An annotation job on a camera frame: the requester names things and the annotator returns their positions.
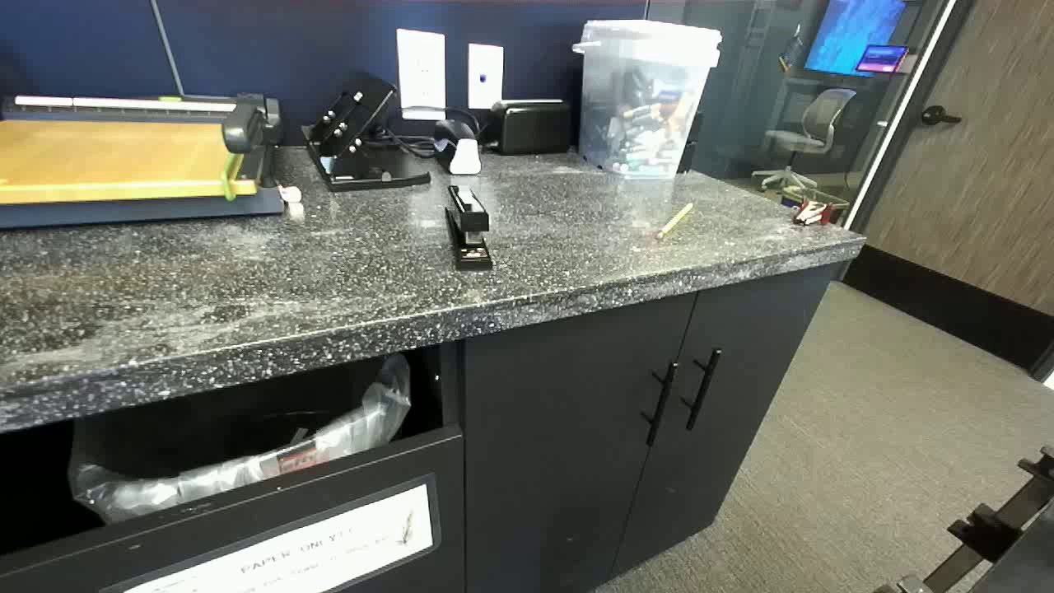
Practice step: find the yellow pencil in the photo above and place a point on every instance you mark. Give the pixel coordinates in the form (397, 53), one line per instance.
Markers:
(675, 223)

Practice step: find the black trash drawer panel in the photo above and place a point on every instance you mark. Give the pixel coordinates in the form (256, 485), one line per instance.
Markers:
(68, 560)

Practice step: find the clear plastic lidded container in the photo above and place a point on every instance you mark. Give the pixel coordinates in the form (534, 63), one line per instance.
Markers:
(643, 102)

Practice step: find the grey office chair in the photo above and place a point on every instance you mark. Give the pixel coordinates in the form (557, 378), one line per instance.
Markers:
(816, 121)

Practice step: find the blue lit monitor screen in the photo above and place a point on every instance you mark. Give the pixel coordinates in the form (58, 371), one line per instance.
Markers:
(849, 33)

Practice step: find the small white object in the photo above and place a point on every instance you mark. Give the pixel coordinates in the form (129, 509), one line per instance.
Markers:
(290, 201)

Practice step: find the wooden paper cutter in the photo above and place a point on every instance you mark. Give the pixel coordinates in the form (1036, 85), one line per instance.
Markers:
(118, 161)

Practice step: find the white paper label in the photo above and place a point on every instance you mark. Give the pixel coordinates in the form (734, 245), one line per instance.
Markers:
(318, 548)

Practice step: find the black three-hole punch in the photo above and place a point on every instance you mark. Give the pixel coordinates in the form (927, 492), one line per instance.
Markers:
(355, 131)

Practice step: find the black stapler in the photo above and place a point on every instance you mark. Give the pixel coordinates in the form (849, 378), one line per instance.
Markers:
(467, 224)

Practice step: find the clear plastic trash bag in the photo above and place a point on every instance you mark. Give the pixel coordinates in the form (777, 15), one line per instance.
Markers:
(218, 467)

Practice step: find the black metal frame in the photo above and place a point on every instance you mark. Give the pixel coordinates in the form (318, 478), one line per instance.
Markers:
(988, 532)

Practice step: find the small white wall plate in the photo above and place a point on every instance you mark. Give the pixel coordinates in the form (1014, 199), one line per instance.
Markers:
(485, 75)

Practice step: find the small red object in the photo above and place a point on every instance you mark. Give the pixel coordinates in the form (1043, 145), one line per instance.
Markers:
(812, 211)

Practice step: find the narrow black cabinet door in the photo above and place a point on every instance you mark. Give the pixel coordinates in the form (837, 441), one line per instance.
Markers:
(744, 385)

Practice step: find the black rectangular box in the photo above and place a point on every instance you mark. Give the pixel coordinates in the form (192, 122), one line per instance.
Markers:
(531, 125)

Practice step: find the large white wall plate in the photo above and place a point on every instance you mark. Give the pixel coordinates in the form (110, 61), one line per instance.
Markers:
(419, 72)

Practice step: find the brown wooden door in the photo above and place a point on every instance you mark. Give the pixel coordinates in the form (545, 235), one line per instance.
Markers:
(977, 176)

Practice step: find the wide black cabinet door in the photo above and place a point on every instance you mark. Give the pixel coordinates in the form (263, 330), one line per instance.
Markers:
(562, 441)

